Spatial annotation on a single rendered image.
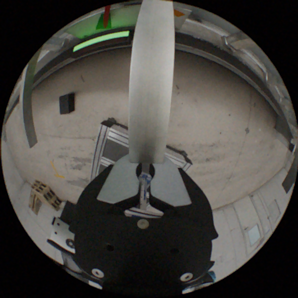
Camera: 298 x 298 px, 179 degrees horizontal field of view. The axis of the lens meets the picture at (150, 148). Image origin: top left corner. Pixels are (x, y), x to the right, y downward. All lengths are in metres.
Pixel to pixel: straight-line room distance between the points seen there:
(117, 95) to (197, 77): 0.74
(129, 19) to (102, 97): 0.86
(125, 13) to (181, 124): 0.97
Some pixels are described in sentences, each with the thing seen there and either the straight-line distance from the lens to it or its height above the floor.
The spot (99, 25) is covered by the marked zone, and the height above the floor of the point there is 0.74.
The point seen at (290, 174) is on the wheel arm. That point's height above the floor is 0.94.
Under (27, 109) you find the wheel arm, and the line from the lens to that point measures 0.25.
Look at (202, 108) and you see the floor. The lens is 1.06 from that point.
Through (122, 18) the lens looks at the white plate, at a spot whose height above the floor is 0.75.
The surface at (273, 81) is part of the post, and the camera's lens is 0.52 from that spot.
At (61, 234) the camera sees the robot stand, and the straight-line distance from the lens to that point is 0.35.
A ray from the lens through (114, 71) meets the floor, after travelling 1.01.
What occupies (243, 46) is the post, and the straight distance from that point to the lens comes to 0.34.
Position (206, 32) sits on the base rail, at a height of 0.70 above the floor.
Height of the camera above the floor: 0.94
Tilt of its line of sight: 60 degrees down
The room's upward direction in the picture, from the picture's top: 180 degrees clockwise
